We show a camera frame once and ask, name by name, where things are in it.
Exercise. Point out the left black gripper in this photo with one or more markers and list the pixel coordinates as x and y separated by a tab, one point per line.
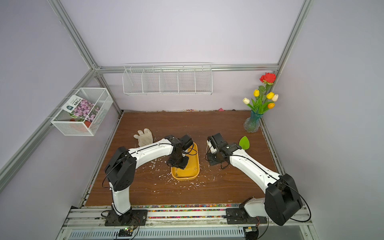
182	165

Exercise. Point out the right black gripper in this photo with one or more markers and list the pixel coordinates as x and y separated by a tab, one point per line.
210	160

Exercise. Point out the yellow plastic storage box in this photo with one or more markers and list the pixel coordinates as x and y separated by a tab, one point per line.
192	169

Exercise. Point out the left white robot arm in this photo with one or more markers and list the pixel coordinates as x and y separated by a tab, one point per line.
121	169

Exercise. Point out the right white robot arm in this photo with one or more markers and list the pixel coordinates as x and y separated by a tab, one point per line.
282	198

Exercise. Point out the green leaf spatula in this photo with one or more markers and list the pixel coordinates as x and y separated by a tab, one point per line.
244	143

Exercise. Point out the white rubber glove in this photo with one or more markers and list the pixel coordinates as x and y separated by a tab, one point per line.
144	137

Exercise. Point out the blue glass vase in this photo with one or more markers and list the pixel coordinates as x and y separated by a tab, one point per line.
252	124

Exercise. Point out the artificial flower bouquet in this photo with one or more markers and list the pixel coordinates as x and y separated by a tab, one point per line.
264	99

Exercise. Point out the pink flower packet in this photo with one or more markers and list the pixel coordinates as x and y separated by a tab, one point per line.
81	109

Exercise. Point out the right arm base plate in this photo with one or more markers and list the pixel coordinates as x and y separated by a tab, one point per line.
244	216

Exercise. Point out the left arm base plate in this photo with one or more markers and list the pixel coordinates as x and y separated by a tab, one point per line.
131	218

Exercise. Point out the white wire wall shelf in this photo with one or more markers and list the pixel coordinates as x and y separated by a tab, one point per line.
168	79

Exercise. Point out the aluminium front rail frame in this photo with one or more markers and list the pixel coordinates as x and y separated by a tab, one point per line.
182	223

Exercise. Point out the white wire basket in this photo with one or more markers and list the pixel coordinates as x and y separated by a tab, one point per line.
70	127

